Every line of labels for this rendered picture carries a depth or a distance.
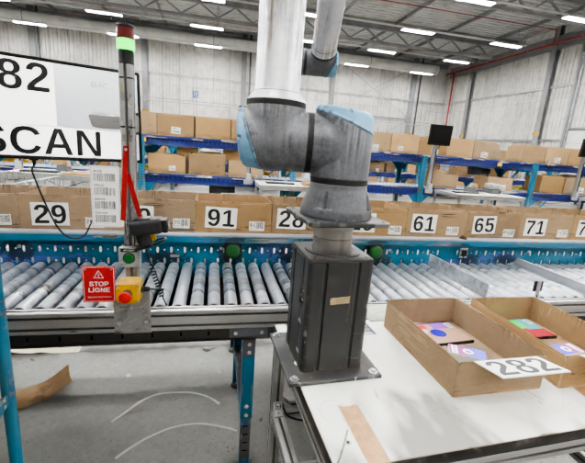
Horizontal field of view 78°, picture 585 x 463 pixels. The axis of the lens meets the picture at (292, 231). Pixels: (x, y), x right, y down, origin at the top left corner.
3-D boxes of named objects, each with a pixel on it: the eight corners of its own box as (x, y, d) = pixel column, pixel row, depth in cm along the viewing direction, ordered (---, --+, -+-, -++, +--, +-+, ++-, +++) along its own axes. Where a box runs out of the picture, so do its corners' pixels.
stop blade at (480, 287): (484, 302, 164) (488, 284, 162) (427, 268, 208) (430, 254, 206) (485, 302, 164) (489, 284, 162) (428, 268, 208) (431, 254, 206)
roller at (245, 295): (241, 316, 138) (241, 304, 137) (234, 270, 188) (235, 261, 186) (254, 315, 139) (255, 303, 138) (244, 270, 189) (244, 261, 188)
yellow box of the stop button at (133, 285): (114, 307, 116) (113, 286, 114) (120, 296, 124) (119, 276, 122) (162, 305, 119) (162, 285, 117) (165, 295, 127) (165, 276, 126)
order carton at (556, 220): (517, 240, 225) (523, 212, 221) (484, 229, 253) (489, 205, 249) (568, 241, 233) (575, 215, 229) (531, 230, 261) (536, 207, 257)
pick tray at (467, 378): (452, 398, 92) (459, 363, 90) (382, 325, 128) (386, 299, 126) (542, 388, 99) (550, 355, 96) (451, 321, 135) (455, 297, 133)
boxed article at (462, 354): (485, 375, 102) (488, 360, 101) (446, 366, 105) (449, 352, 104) (481, 364, 107) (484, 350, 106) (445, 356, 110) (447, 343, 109)
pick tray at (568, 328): (557, 389, 99) (567, 356, 97) (465, 321, 135) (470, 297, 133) (637, 381, 105) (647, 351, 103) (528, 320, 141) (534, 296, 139)
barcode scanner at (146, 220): (171, 248, 117) (165, 217, 115) (132, 253, 115) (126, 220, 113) (173, 242, 124) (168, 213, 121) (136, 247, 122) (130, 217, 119)
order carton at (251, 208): (194, 233, 184) (194, 200, 180) (196, 221, 212) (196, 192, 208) (270, 234, 192) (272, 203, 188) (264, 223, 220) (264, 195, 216)
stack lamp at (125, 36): (115, 47, 106) (114, 25, 105) (118, 51, 111) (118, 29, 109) (132, 50, 107) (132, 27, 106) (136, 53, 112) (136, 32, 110)
